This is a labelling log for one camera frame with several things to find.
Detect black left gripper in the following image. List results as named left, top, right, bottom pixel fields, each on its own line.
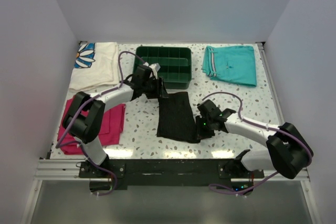
left=142, top=77, right=168, bottom=100

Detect black striped underwear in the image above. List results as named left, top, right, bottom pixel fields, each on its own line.
left=156, top=92, right=198, bottom=143

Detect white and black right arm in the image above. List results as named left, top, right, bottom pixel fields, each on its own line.
left=197, top=100, right=313, bottom=179

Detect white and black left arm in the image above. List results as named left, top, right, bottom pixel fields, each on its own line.
left=62, top=62, right=169, bottom=178

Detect green plastic divided tray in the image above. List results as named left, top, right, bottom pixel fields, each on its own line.
left=135, top=46, right=192, bottom=90

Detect cream daisy print shirt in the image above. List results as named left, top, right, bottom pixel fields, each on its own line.
left=69, top=42, right=119, bottom=91

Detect folded pink cloth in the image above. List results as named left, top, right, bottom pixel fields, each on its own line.
left=60, top=104, right=126, bottom=155

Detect folded teal shorts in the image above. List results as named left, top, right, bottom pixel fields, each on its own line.
left=202, top=46, right=257, bottom=87

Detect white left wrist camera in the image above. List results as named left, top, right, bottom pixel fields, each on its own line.
left=144, top=62, right=161, bottom=74

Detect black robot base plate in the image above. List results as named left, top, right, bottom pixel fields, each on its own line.
left=78, top=158, right=263, bottom=191

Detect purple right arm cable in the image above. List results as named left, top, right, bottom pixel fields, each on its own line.
left=201, top=92, right=314, bottom=196

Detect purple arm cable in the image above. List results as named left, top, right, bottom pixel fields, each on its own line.
left=201, top=92, right=314, bottom=196
left=55, top=50, right=148, bottom=196

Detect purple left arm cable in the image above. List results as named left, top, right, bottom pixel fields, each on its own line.
left=55, top=50, right=148, bottom=196

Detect aluminium frame rail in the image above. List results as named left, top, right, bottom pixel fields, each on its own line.
left=33, top=157, right=91, bottom=182

